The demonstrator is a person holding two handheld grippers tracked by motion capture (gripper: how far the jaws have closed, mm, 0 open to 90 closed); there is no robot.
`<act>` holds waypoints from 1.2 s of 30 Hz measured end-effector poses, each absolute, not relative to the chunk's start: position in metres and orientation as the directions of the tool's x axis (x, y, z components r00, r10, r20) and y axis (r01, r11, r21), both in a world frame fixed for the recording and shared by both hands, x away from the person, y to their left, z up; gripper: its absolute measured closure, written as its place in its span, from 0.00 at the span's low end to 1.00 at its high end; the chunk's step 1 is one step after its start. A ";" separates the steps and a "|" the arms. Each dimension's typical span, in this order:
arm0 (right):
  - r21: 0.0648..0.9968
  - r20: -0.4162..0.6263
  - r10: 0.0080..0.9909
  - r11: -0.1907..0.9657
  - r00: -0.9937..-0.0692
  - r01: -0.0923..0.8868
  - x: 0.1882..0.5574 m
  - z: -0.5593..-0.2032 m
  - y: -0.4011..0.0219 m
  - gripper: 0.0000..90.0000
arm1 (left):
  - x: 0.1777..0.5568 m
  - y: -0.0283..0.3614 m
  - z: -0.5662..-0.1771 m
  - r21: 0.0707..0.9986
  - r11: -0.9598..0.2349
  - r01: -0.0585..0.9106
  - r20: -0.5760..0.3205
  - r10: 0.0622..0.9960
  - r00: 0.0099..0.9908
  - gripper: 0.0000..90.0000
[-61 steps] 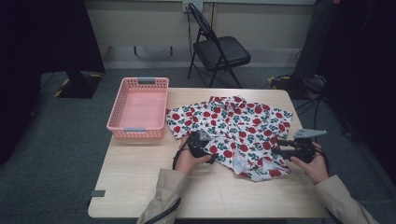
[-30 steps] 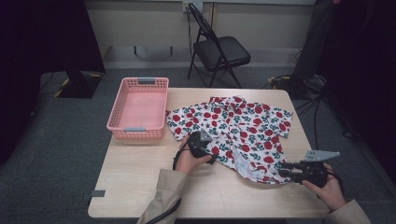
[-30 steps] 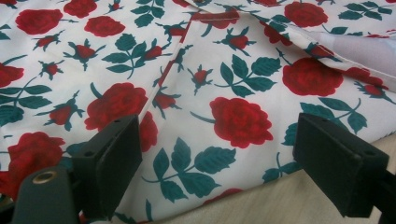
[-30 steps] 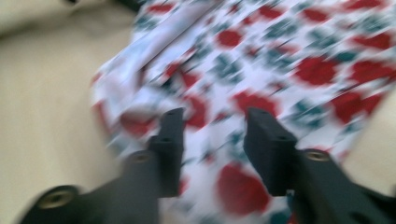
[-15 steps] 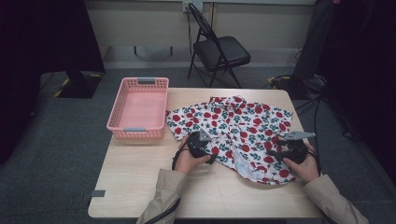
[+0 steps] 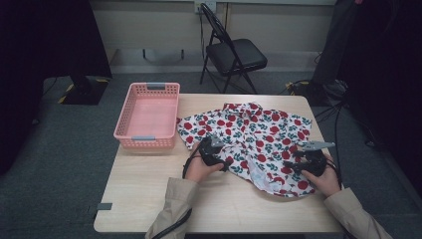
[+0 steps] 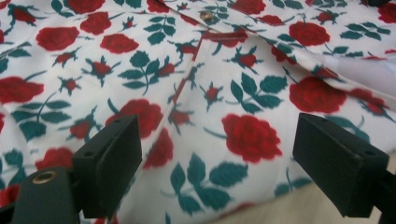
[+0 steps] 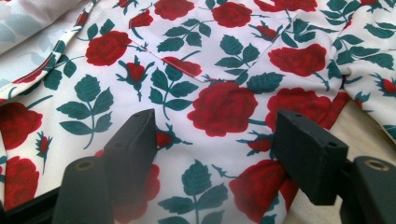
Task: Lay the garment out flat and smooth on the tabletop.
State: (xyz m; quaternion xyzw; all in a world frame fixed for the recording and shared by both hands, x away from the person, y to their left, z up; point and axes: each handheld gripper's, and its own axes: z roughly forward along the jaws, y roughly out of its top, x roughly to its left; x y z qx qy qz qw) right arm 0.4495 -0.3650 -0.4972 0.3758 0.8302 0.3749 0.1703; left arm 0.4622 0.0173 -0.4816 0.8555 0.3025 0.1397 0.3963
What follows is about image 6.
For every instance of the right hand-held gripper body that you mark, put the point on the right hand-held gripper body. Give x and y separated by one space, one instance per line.
313 164

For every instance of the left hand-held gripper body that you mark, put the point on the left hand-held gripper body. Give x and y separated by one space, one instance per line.
209 154

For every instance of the red floral white shirt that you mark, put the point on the red floral white shirt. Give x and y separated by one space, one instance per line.
258 132

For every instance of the person's left hand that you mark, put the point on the person's left hand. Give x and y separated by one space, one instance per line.
199 171

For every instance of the person's right hand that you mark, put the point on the person's right hand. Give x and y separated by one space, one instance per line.
325 182

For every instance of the pink plastic basket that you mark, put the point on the pink plastic basket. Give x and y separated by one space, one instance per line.
151 116

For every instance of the black folding chair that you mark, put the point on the black folding chair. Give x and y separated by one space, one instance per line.
237 54

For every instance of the grey table edge clip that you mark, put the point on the grey table edge clip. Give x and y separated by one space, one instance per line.
104 206

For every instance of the dark curtain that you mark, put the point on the dark curtain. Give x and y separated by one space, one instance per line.
40 59
391 66

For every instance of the black stand base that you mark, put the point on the black stand base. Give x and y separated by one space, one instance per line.
84 91

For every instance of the white wall socket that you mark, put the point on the white wall socket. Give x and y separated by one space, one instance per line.
204 6

